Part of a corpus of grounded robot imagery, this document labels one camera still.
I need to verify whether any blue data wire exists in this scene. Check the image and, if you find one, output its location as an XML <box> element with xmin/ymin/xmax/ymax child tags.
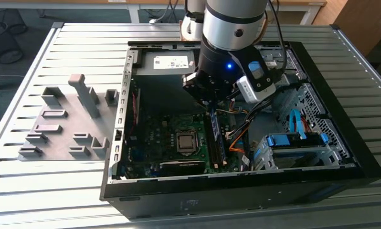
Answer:
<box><xmin>288</xmin><ymin>108</ymin><xmax>308</xmax><ymax>140</ymax></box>

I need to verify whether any grey power supply unit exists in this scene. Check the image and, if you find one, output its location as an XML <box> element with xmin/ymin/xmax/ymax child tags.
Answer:
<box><xmin>133</xmin><ymin>50</ymin><xmax>207</xmax><ymax>114</ymax></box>

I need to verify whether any black open PC case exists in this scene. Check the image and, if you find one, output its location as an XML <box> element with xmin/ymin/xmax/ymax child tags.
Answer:
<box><xmin>99</xmin><ymin>40</ymin><xmax>381</xmax><ymax>219</ymax></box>

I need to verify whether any black wire bundle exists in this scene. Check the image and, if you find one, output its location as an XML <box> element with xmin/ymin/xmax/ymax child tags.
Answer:
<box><xmin>225</xmin><ymin>82</ymin><xmax>306</xmax><ymax>140</ymax></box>

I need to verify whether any grey disk bay cage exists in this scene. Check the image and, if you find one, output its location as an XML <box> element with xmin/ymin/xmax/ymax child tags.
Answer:
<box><xmin>253</xmin><ymin>132</ymin><xmax>357</xmax><ymax>171</ymax></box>

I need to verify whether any black mesh waste bin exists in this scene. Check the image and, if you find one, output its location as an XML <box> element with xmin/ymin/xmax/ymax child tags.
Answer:
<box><xmin>0</xmin><ymin>14</ymin><xmax>28</xmax><ymax>65</ymax></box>

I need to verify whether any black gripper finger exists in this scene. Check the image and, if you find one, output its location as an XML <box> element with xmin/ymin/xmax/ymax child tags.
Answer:
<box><xmin>209</xmin><ymin>78</ymin><xmax>239</xmax><ymax>108</ymax></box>
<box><xmin>181</xmin><ymin>73</ymin><xmax>211</xmax><ymax>108</ymax></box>

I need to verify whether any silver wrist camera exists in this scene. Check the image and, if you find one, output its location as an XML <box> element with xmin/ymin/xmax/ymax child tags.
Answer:
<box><xmin>229</xmin><ymin>51</ymin><xmax>278</xmax><ymax>104</ymax></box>

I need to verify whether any silver CPU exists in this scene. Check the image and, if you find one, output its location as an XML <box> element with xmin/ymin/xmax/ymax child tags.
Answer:
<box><xmin>178</xmin><ymin>135</ymin><xmax>197</xmax><ymax>150</ymax></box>

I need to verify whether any blue disk carrier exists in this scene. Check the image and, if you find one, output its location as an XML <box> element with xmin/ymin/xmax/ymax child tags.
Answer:
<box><xmin>266</xmin><ymin>133</ymin><xmax>330</xmax><ymax>147</ymax></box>

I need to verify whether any grey parts rack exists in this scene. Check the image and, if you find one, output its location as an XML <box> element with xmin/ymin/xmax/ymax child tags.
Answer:
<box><xmin>16</xmin><ymin>73</ymin><xmax>120</xmax><ymax>163</ymax></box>

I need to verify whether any green motherboard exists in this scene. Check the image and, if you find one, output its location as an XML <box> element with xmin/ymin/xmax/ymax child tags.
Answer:
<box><xmin>123</xmin><ymin>108</ymin><xmax>242</xmax><ymax>179</ymax></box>

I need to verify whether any orange wire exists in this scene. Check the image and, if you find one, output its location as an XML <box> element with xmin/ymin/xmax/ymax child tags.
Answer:
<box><xmin>229</xmin><ymin>128</ymin><xmax>251</xmax><ymax>153</ymax></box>

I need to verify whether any red wire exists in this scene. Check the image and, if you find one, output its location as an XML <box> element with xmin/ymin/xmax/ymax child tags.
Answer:
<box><xmin>131</xmin><ymin>91</ymin><xmax>139</xmax><ymax>134</ymax></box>

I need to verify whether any CPU socket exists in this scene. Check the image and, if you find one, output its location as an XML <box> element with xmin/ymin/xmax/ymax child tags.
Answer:
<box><xmin>174</xmin><ymin>129</ymin><xmax>201</xmax><ymax>156</ymax></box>

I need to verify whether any black RAM slot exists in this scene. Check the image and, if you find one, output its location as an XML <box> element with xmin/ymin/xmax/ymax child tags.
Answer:
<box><xmin>205</xmin><ymin>114</ymin><xmax>218</xmax><ymax>167</ymax></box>

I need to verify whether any black camera cable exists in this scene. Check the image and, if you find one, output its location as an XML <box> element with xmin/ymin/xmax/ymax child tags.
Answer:
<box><xmin>266</xmin><ymin>0</ymin><xmax>290</xmax><ymax>77</ymax></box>

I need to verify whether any wooden cabinet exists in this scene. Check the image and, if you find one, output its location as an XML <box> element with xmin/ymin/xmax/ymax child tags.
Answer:
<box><xmin>312</xmin><ymin>0</ymin><xmax>381</xmax><ymax>57</ymax></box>

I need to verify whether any black graphics card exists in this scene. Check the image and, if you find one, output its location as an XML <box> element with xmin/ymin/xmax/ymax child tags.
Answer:
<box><xmin>158</xmin><ymin>159</ymin><xmax>207</xmax><ymax>177</ymax></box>

